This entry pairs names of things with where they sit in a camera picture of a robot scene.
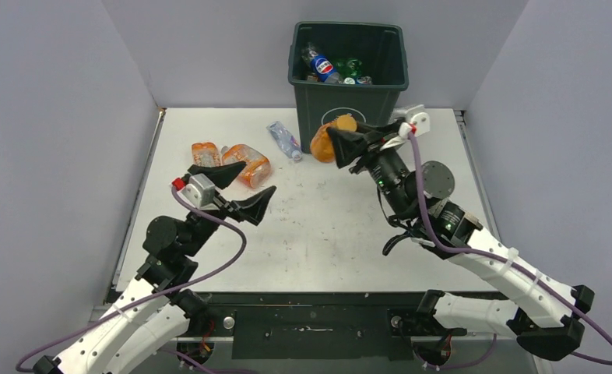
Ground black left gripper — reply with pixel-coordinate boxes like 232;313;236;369
181;161;274;256

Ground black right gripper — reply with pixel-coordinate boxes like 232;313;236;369
329;119;415;220

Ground orange tea bottle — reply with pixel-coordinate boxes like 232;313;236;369
310;114;357;163

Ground crushed orange bottle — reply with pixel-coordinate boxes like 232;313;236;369
221;144;272;189
191;142;221;168

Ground green plastic bottle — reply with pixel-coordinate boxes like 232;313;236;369
333;58;364;79

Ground Pepsi bottle blue label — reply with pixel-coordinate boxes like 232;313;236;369
301;43;343;83

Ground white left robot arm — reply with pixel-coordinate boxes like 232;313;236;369
16;161;276;373

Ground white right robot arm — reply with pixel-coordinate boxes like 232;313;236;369
327;123;594;361

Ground bottles inside bin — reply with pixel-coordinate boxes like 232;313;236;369
304;72;373;85

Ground dark green plastic trash bin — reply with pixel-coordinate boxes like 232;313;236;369
288;21;410;153

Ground crushed clear bottle white cap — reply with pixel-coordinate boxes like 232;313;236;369
266;122;303;162

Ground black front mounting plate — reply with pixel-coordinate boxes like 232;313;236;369
105;291;520;362

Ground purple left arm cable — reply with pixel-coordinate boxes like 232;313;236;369
15;185;248;374

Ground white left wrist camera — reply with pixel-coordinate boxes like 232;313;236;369
171;174;217;208

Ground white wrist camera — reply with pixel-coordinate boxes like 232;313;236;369
390;104;431;139
171;174;217;208

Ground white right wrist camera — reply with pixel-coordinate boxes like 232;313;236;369
390;104;431;139

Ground aluminium rail frame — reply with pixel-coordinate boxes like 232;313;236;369
452;109;548;343

